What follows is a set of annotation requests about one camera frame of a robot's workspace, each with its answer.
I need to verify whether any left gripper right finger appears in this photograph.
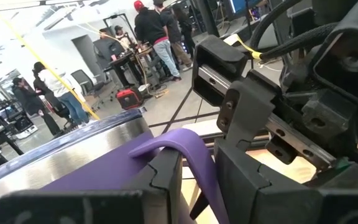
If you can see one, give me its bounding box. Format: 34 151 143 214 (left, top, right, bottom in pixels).
214 138 358 224

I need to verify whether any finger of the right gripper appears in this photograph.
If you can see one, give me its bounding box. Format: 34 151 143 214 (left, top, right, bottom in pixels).
216 70 281 152
301 89 357 139

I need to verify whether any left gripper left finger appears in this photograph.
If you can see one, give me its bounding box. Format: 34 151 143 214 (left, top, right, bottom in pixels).
0 148 183 224

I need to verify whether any purple steel mug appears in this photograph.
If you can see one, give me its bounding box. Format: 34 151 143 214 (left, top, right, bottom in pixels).
0 108 229 224

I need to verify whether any person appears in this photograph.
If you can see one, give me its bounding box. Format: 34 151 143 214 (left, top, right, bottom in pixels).
153 0 194 72
134 0 183 82
113 24 133 52
11 77 62 137
32 61 90 128
172 2 197 60

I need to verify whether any red and black case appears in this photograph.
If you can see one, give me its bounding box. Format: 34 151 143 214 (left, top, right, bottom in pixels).
116 86 145 111

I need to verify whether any black work desk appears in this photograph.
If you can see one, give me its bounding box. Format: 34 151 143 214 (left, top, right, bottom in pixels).
109 46 167 90

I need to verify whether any black office chair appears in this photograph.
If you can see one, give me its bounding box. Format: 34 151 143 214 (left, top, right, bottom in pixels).
71 69 105 111

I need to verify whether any yellow cable tag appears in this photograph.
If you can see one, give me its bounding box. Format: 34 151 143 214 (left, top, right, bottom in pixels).
224 33 262 60

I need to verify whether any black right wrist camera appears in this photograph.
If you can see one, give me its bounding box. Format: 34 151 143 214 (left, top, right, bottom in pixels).
309 0 358 116

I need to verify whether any black smooth cable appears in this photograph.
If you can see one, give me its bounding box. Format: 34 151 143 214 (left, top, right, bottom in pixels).
249 0 304 50

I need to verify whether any black braided cable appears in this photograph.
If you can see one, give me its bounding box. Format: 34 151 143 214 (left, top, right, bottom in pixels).
259 22 338 60

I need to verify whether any yellow cable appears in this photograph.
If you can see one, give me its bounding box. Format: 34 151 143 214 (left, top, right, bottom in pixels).
0 9 101 121

